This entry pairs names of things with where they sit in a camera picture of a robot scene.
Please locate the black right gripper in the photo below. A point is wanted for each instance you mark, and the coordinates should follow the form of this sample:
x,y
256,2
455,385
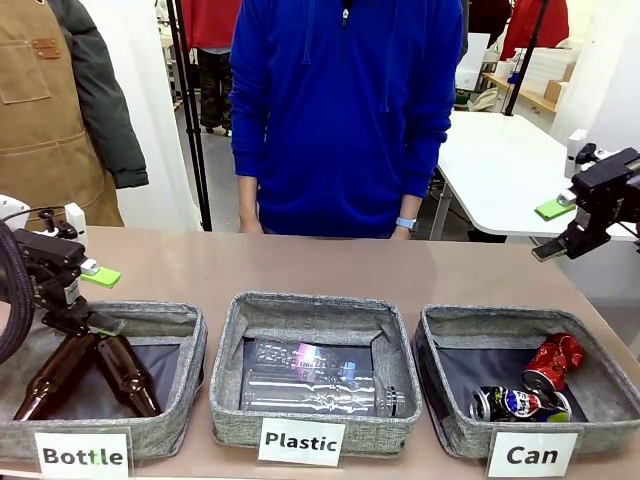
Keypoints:
x,y
607,190

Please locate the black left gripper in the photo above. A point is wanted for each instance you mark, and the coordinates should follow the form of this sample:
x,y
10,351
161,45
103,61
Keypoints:
x,y
50,265

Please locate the brown glass beer bottle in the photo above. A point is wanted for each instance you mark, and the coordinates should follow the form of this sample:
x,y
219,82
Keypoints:
x,y
127,377
55,375

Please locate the crushed red soda can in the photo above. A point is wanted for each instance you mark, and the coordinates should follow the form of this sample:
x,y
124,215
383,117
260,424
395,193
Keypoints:
x,y
555,360

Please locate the crushed dark Pepsi can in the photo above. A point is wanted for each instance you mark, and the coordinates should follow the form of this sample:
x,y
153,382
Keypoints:
x,y
515,405

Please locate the crushed clear bottle blue cap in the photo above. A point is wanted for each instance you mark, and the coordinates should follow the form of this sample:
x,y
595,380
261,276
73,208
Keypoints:
x,y
280,356

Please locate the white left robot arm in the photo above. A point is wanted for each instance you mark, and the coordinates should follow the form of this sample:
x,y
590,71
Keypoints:
x,y
11,206

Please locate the person's right forearm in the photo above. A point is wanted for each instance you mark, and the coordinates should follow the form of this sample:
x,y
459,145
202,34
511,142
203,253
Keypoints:
x,y
248,195

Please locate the person's left forearm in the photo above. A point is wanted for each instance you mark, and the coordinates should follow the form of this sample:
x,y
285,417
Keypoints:
x,y
412,206

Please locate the grey fabric basket labelled Bottle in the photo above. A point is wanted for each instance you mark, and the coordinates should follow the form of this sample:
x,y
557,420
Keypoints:
x,y
165,320

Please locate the grey fabric basket labelled Can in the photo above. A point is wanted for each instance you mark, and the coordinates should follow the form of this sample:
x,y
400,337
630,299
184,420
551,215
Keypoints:
x,y
500,322

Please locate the grey fabric basket labelled Plastic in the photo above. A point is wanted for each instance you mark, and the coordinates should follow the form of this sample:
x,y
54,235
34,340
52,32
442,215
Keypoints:
x,y
310,307

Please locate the white Can label sign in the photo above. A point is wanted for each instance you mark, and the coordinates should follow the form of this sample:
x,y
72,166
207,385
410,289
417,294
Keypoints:
x,y
532,454

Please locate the person's left hand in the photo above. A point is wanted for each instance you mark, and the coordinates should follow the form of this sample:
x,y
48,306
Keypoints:
x,y
401,233

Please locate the person's right hand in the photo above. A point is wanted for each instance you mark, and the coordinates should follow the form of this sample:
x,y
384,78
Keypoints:
x,y
251,225

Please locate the white background table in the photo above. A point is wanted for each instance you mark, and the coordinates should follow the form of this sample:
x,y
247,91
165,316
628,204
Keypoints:
x,y
505,165

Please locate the brown cardboard box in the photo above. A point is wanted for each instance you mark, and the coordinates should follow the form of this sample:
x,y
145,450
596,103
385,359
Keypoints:
x,y
556,87

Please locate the light blue wristwatch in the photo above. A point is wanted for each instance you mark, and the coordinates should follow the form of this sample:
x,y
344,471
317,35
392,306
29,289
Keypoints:
x,y
406,222

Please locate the white Bottle label sign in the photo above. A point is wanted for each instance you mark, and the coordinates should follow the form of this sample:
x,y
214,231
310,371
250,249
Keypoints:
x,y
82,455

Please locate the stack of white boxes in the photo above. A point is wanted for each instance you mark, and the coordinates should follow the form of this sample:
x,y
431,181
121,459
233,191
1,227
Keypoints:
x,y
550,62

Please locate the black slanted stand pole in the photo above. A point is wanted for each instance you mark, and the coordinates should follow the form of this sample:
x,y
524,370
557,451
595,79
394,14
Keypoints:
x,y
525,55

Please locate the person in brown apron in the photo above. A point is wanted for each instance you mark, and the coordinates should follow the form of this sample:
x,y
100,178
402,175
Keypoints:
x,y
35,125

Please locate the dark green padded jacket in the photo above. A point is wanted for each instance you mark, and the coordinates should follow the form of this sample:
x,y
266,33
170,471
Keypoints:
x,y
107,115

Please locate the red jacket in background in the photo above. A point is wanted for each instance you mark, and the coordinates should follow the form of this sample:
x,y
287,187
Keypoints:
x,y
542,25

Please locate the black tripod pole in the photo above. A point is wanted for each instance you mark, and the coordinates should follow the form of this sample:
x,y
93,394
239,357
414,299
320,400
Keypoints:
x,y
192,100

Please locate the person in blue hoodie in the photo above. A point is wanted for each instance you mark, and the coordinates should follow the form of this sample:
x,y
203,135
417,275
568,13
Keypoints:
x,y
350,125

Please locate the person in camouflage trousers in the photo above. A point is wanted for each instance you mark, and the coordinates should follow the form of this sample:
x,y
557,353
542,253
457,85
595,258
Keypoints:
x,y
215,90

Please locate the large clear plastic bottle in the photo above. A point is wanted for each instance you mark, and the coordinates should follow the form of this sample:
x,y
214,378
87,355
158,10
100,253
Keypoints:
x,y
310,400

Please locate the white Plastic label sign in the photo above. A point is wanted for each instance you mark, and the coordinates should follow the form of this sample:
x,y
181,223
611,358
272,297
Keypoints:
x,y
301,441

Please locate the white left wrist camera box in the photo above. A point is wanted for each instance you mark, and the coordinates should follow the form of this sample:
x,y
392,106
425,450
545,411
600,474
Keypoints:
x,y
76,222

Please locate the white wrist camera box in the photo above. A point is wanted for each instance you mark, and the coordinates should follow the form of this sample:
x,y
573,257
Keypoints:
x,y
76,222
576,150

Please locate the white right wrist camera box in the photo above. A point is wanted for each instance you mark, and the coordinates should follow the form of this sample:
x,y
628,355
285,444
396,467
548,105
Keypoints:
x,y
576,150

